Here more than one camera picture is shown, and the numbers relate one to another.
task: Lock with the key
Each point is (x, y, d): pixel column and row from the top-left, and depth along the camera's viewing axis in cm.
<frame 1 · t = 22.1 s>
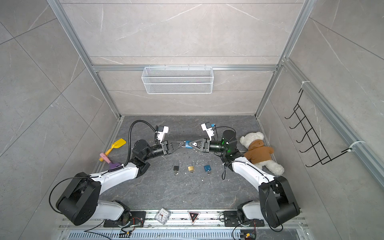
left hand: (182, 142, 70), fingers closed
right hand: (189, 144, 71), fingers open
white teddy bear brown hoodie: (259, 154, 89), point 10 cm above the table
yellow toy shovel: (117, 144, 103), on the table
brass padlock: (192, 168, 94), on the table
blue padlock left: (207, 168, 92), on the table

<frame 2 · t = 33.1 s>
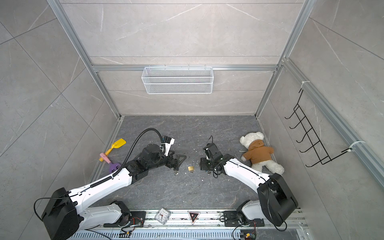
left hand: (180, 151, 77), fingers open
right hand: (203, 163, 88), fingers open
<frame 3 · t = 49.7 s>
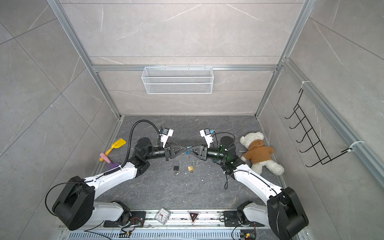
left hand: (186, 148, 69), fingers closed
right hand: (188, 150, 71), fingers closed
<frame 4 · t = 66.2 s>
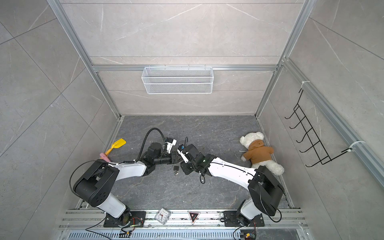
left hand: (185, 154, 84), fingers open
right hand: (183, 163, 84), fingers open
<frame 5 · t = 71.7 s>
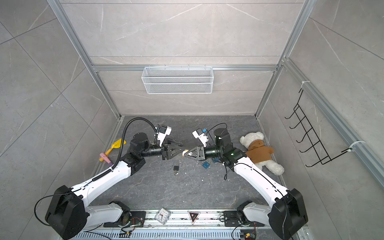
left hand: (182, 145, 68), fingers open
right hand: (186, 155, 68), fingers closed
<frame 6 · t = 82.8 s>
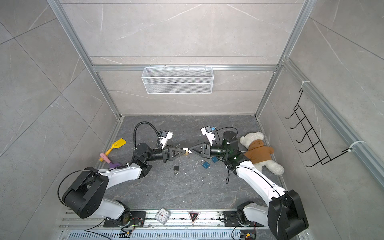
left hand: (184, 151, 69), fingers closed
right hand: (191, 149, 70), fingers closed
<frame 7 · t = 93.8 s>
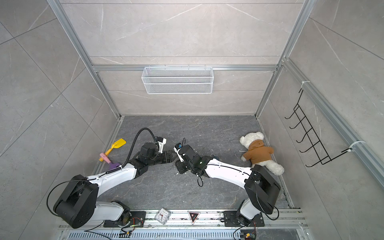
left hand: (175, 151, 85), fingers open
right hand: (177, 162, 83), fingers open
